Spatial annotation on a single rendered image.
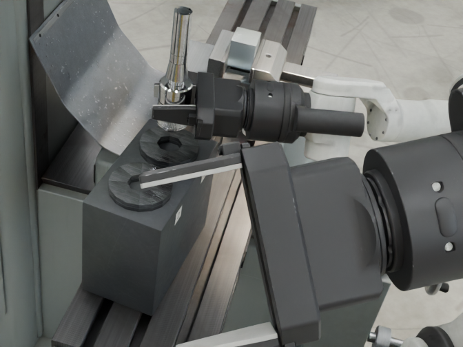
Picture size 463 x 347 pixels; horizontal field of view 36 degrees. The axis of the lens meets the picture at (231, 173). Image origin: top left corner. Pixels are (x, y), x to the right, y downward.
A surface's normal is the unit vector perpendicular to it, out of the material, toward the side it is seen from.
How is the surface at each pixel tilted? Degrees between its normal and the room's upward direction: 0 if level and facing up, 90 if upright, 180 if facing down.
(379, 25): 0
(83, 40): 64
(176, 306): 0
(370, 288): 50
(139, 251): 90
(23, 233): 89
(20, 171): 89
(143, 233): 90
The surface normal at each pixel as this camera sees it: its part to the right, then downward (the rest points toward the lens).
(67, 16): 0.92, -0.11
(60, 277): -0.22, 0.62
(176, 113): 0.04, 0.66
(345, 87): 0.25, 0.25
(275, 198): 0.07, 0.01
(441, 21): 0.14, -0.75
